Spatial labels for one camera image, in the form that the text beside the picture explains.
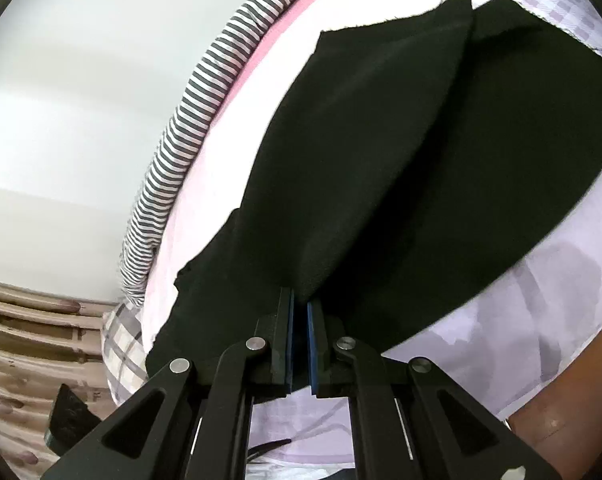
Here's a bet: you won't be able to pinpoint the plaid pillow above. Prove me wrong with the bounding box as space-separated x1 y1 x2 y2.
101 302 150 403

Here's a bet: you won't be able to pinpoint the black pants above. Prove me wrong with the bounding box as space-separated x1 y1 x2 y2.
146 0 602 377

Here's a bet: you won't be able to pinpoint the beige patterned curtain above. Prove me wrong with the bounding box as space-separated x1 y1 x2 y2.
0 277 122 480

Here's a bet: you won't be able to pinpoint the brown wooden bed frame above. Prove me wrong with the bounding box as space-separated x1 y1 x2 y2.
503 317 602 480

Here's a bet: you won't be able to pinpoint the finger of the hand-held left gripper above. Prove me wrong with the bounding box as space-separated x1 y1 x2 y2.
46 384 102 456

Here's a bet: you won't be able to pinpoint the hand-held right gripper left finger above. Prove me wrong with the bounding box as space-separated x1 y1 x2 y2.
41 287 294 480

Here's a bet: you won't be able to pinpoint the grey white striped bolster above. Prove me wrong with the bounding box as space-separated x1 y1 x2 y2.
120 0 312 307

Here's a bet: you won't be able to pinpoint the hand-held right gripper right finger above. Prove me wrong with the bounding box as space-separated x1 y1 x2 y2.
307 301 564 480

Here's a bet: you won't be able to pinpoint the black cable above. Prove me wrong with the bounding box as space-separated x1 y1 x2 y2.
247 438 292 462

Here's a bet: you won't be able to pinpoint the pink lilac plaid bedsheet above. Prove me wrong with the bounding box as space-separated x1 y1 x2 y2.
108 0 602 480

